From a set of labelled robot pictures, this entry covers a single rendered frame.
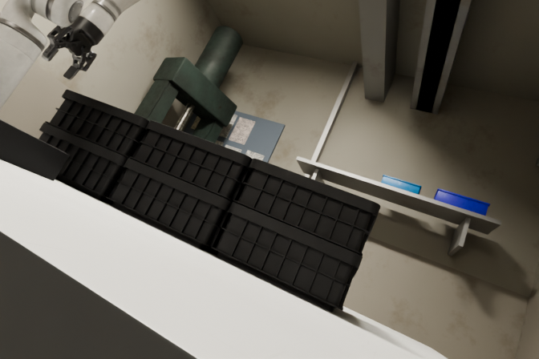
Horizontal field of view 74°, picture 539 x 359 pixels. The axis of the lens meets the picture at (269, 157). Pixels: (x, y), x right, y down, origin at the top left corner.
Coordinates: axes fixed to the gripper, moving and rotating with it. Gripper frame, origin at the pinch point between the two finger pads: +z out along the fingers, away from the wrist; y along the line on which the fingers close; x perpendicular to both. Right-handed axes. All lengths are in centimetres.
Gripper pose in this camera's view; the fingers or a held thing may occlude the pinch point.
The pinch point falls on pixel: (57, 67)
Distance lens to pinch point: 108.8
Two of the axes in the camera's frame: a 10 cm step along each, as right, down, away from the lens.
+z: -4.9, 8.4, -2.4
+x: -8.7, -4.7, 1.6
